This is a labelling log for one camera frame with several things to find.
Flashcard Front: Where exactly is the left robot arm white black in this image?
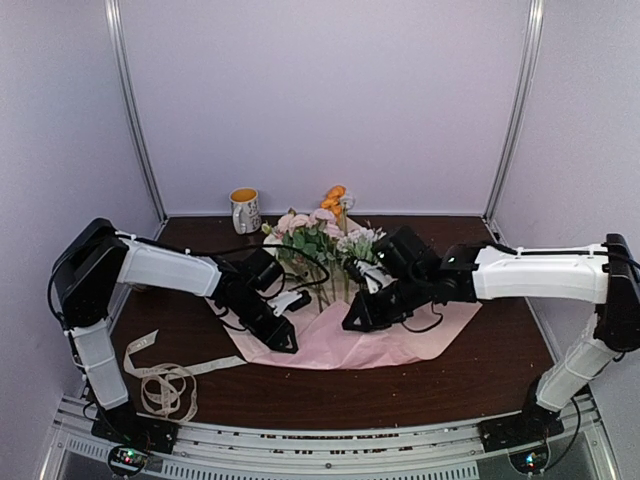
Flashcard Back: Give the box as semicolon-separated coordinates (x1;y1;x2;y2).
47;218;310;444

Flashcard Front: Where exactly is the left aluminium frame post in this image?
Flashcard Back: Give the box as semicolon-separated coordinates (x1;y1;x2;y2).
104;0;168;224

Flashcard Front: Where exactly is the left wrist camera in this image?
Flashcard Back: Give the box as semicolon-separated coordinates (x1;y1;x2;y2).
267;290;311;316

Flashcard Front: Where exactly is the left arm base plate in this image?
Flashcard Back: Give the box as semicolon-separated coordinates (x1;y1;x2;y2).
91;417;178;454

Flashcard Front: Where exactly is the pink wrapping paper sheet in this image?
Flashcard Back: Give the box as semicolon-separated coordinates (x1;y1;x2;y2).
225;218;481;370

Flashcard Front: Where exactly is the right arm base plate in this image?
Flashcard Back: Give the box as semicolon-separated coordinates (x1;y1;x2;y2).
478;412;564;452

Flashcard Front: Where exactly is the beige printed ribbon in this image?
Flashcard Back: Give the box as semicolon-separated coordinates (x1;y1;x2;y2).
123;330;247;424

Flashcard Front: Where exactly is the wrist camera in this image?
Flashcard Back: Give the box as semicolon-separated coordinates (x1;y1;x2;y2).
345;258;394;294
267;290;311;316

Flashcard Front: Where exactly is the white patterned mug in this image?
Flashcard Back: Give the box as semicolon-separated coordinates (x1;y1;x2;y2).
229;187;262;235

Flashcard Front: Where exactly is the aluminium front rail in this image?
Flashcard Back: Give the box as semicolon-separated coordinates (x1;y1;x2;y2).
37;394;626;480

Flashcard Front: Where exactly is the white fake flower stem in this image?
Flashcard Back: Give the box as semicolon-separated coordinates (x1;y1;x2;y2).
334;227;386;303

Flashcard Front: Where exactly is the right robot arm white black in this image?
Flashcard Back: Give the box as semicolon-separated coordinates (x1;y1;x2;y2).
342;226;639;442

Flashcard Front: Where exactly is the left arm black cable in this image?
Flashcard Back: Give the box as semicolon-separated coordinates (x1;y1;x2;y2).
47;242;331;331

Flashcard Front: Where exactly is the right aluminium frame post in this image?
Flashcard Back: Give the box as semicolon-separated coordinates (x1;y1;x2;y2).
483;0;545;226

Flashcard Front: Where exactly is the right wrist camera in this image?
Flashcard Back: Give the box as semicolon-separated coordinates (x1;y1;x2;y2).
345;258;394;294

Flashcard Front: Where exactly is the aluminium frame post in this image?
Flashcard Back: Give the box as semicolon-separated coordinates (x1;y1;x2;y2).
483;0;545;226
104;0;168;224

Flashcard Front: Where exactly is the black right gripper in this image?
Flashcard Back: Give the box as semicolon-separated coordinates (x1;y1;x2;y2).
344;271;431;332

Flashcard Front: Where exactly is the orange fake flower stem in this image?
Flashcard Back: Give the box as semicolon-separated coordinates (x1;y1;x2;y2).
320;185;351;233

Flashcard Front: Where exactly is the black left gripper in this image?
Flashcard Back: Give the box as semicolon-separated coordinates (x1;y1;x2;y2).
227;292;298;354

